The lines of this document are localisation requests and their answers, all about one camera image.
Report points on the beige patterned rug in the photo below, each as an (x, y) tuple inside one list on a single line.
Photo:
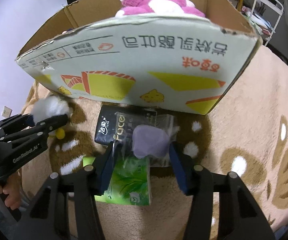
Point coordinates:
[(247, 132)]

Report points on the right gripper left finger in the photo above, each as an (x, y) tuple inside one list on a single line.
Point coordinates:
[(93, 181)]

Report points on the black tissue pack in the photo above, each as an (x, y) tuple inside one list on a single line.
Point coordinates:
[(114, 122)]

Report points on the white utility cart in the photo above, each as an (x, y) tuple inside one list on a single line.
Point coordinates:
[(255, 16)]

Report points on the white fluffy plush yellow pompoms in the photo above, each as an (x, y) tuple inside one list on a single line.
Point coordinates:
[(49, 107)]

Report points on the white wall outlet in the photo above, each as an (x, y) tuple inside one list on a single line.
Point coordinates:
[(6, 113)]

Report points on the pink bear plush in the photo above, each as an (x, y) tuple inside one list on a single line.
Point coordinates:
[(160, 7)]

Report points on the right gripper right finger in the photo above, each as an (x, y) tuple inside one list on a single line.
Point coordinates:
[(195, 181)]

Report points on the green tissue pack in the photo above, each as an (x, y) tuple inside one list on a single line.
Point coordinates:
[(130, 183)]

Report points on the person's left hand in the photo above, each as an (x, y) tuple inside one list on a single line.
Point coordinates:
[(12, 191)]

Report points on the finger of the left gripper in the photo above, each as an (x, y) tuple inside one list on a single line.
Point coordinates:
[(50, 124), (26, 120)]

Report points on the printed cardboard box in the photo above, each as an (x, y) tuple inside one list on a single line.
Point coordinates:
[(180, 63)]

